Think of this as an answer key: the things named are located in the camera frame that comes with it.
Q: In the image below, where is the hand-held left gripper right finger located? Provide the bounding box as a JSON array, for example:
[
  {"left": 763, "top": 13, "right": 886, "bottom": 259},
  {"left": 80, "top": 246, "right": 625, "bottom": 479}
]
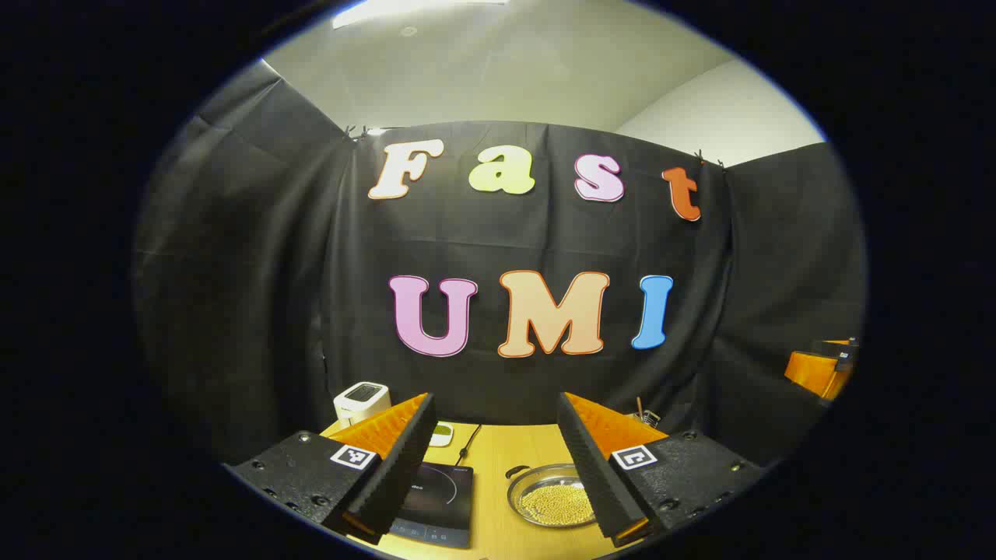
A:
[{"left": 556, "top": 391, "right": 767, "bottom": 548}]

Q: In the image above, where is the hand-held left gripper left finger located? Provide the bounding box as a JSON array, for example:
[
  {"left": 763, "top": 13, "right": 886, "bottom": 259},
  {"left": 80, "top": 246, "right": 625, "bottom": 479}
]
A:
[{"left": 226, "top": 393, "right": 438, "bottom": 545}]

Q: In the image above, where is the black induction cooktop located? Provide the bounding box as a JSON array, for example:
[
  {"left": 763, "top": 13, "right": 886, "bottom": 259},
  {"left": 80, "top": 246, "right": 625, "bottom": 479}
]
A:
[{"left": 389, "top": 462, "right": 474, "bottom": 548}]

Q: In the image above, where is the steel pot with black handle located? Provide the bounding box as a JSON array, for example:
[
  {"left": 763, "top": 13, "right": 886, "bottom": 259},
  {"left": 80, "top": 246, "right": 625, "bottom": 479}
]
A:
[{"left": 506, "top": 464, "right": 598, "bottom": 529}]

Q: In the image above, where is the pile of soybeans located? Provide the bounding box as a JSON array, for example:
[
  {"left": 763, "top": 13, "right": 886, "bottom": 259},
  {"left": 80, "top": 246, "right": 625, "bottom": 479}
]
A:
[{"left": 520, "top": 484, "right": 595, "bottom": 526}]

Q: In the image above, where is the white toaster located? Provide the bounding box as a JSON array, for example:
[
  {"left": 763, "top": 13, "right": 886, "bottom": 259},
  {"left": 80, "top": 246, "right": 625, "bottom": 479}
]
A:
[{"left": 334, "top": 381, "right": 391, "bottom": 429}]

